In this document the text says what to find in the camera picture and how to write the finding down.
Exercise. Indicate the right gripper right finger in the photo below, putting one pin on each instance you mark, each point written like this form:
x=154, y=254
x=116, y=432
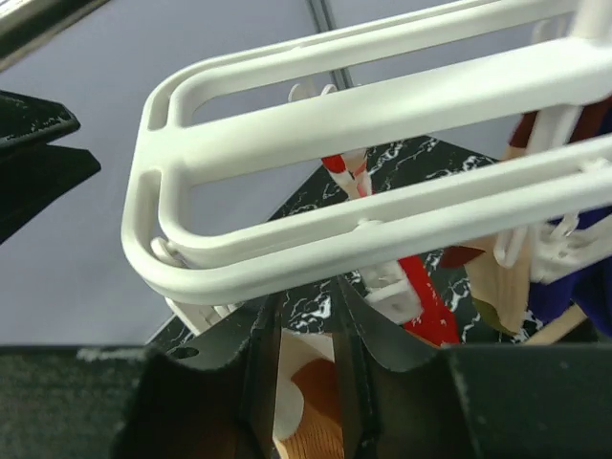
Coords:
x=402, y=398

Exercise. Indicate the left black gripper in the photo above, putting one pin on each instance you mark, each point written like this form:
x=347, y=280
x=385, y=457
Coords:
x=34, y=171

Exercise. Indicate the beige striped sock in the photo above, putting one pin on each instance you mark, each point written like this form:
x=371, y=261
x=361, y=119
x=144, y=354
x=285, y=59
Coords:
x=500, y=294

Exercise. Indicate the orange sock with cream cuff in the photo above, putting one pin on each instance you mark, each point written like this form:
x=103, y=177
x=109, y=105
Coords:
x=307, y=420

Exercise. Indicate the white plastic clip hanger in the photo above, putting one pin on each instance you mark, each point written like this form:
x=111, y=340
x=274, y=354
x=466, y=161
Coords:
x=442, y=178

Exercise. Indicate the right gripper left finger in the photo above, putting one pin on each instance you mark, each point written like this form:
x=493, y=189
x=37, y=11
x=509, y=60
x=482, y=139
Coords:
x=212, y=397

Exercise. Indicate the red sock with cream cuff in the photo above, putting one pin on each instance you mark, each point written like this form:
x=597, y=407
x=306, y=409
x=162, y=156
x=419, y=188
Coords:
x=401, y=290

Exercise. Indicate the grey metal rack rod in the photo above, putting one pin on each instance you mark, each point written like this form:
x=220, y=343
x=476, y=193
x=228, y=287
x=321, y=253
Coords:
x=28, y=25

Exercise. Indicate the purple sock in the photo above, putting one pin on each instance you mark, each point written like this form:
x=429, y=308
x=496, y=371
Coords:
x=590, y=288

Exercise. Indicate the wooden drying rack frame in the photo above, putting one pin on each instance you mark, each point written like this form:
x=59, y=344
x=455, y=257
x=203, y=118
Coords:
x=559, y=327

